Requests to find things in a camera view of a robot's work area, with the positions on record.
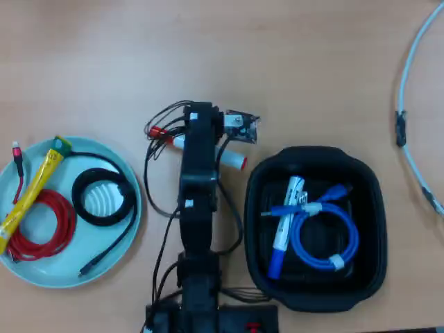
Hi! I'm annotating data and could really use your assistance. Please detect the white cable with black tape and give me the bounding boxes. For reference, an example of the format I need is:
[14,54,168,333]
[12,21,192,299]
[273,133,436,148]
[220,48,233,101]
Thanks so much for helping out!
[394,0,444,219]

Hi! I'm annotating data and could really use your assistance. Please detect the thin dark wire bundle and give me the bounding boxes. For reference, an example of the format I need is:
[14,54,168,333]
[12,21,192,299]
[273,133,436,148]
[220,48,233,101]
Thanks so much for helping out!
[220,286,271,302]

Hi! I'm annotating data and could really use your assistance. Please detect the thin black servo wires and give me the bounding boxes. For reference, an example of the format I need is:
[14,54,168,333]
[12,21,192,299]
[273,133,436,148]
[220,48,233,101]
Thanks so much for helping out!
[141,99,192,333]

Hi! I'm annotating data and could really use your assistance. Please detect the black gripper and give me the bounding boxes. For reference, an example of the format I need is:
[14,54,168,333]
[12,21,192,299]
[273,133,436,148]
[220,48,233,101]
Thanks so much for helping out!
[182,101,225,142]

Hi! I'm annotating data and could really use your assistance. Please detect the coiled black cable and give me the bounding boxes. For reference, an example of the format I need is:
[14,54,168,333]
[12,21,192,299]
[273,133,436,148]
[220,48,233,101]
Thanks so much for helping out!
[69,149,139,278]

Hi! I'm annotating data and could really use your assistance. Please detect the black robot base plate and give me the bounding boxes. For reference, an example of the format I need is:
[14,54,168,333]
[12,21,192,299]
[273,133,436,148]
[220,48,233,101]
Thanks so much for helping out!
[144,302,280,333]

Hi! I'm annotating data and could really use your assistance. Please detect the black camera cable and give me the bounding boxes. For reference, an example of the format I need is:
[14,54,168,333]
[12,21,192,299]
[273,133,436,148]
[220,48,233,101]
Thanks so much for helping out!
[211,137,244,255]

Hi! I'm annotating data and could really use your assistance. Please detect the white marker with blue cap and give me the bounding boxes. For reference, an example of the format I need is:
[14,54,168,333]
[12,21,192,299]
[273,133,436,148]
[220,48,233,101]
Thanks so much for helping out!
[266,175,307,280]

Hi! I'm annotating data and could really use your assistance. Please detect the coiled red USB cable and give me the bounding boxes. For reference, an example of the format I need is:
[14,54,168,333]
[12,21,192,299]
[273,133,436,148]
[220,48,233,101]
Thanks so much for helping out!
[5,140,77,262]

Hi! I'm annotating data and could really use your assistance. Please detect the bare camera circuit board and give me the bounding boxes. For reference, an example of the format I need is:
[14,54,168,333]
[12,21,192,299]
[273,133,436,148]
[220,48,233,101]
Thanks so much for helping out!
[223,110,262,145]

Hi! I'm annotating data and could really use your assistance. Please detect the coiled blue cable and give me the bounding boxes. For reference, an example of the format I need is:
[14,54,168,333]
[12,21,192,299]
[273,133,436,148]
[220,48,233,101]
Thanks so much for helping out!
[260,182,361,272]

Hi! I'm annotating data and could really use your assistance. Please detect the light blue round plate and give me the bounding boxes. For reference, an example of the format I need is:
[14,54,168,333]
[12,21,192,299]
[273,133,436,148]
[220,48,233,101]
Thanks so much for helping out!
[0,137,143,289]

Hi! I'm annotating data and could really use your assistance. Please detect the white marker with red cap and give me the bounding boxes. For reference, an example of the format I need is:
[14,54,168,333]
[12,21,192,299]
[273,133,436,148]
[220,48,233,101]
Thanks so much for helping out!
[148,125,248,171]

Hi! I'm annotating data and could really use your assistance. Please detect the black plastic tray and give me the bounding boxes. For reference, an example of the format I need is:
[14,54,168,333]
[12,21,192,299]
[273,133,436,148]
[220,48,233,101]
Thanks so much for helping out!
[244,145,389,312]

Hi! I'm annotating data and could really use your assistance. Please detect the yellow tube with green cap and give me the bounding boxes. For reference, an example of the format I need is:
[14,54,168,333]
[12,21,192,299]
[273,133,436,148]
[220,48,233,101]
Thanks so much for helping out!
[0,135,74,256]

